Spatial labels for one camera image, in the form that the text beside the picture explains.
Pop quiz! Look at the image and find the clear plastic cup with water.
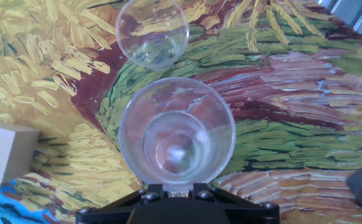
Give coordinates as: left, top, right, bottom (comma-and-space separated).
118, 77, 237, 192

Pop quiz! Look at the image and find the empty clear plastic cup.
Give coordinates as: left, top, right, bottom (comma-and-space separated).
115, 0, 190, 70

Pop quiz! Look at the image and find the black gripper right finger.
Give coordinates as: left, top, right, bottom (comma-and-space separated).
193, 182, 281, 224

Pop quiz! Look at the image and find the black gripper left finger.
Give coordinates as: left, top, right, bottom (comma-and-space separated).
75, 183, 164, 224

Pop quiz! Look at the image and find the Van Gogh painting print cloth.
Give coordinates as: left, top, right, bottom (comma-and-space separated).
0, 0, 362, 224

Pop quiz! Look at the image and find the light wooden cube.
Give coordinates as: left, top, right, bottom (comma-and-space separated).
0, 119, 41, 184

